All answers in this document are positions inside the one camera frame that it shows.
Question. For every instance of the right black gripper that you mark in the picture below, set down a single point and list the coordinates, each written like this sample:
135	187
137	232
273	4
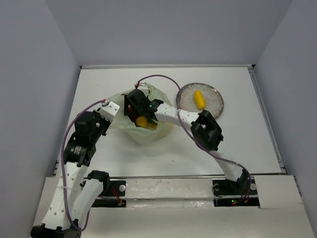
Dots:
127	103

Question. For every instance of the orange round fake fruit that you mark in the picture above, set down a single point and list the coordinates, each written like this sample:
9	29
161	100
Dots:
141	121

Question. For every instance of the green translucent plastic bag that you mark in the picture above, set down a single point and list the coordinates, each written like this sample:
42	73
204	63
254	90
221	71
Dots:
141	131

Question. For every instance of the yellow fake lemon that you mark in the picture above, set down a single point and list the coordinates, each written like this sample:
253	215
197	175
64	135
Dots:
199	100

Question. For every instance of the yellow fake banana bunch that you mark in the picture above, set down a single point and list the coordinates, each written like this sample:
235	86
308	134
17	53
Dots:
153	126

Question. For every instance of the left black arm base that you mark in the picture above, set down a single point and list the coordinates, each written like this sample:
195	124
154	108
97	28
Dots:
114	197

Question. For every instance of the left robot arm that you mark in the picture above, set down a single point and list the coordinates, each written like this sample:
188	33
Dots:
68	213

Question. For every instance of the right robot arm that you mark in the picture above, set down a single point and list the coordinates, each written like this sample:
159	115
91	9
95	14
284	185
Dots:
202	128

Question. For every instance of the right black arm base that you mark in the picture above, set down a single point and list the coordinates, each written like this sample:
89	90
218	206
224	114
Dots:
223	196

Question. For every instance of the speckled round ceramic plate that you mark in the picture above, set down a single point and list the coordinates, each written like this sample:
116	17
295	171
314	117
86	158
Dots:
213	99

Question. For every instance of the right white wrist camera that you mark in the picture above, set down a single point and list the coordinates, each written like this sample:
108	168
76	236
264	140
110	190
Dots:
144	87

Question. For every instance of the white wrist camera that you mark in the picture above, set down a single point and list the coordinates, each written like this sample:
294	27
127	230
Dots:
144	87
109	110

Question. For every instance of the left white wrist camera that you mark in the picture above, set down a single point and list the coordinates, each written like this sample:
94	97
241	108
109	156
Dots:
109	110

